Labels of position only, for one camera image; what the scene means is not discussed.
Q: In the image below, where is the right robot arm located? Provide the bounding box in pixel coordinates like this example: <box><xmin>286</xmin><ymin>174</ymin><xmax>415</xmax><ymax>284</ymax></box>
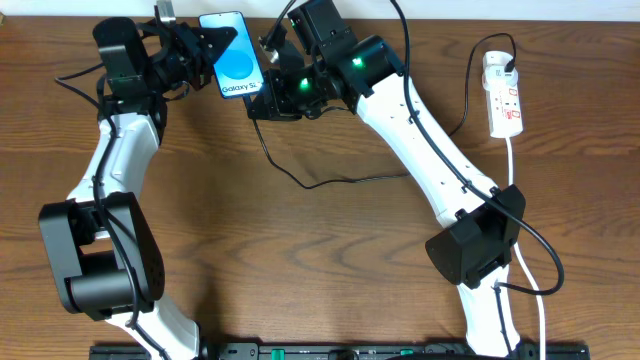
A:
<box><xmin>246</xmin><ymin>1</ymin><xmax>524</xmax><ymax>357</ymax></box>

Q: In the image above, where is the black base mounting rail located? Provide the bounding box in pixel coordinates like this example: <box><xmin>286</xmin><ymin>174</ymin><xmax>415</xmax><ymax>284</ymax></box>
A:
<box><xmin>88</xmin><ymin>342</ymin><xmax>591</xmax><ymax>360</ymax></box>

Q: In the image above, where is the white USB charger plug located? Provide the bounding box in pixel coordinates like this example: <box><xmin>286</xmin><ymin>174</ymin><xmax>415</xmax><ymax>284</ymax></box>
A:
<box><xmin>482</xmin><ymin>64</ymin><xmax>519</xmax><ymax>91</ymax></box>

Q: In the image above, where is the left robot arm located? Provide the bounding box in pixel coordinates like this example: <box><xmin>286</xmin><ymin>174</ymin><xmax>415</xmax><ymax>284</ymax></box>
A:
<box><xmin>38</xmin><ymin>15</ymin><xmax>237</xmax><ymax>359</ymax></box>

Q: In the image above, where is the blue Samsung Galaxy smartphone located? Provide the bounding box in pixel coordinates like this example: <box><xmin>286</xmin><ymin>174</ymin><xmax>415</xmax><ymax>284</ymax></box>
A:
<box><xmin>199</xmin><ymin>11</ymin><xmax>264</xmax><ymax>99</ymax></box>

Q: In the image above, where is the black USB charging cable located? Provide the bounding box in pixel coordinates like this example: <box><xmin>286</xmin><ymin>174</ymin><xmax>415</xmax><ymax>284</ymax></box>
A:
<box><xmin>242</xmin><ymin>32</ymin><xmax>517</xmax><ymax>191</ymax></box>

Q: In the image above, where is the white power strip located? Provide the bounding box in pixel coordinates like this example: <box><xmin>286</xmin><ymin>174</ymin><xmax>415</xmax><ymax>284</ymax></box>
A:
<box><xmin>483</xmin><ymin>51</ymin><xmax>523</xmax><ymax>139</ymax></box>

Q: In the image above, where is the white power strip cord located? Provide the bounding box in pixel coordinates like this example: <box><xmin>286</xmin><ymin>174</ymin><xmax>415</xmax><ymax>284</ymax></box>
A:
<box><xmin>504</xmin><ymin>136</ymin><xmax>547</xmax><ymax>360</ymax></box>

